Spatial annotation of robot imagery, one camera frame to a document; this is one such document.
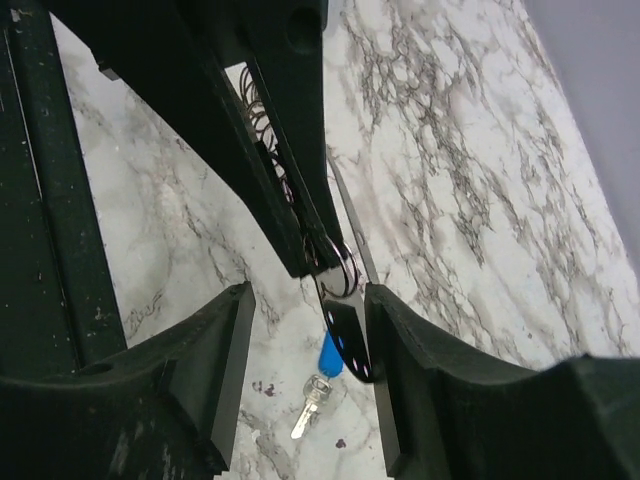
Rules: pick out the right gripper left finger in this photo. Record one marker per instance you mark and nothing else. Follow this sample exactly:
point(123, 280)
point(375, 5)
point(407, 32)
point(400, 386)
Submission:
point(166, 408)

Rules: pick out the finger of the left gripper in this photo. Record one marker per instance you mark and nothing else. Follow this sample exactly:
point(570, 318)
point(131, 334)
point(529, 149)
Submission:
point(282, 44)
point(152, 49)

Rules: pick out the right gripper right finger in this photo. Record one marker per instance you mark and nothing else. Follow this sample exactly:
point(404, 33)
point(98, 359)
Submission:
point(447, 410)

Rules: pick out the blue tagged key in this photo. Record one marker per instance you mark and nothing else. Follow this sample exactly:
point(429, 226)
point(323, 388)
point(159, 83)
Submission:
point(317, 389)

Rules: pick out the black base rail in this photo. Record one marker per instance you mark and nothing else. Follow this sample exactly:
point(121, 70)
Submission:
point(59, 313)

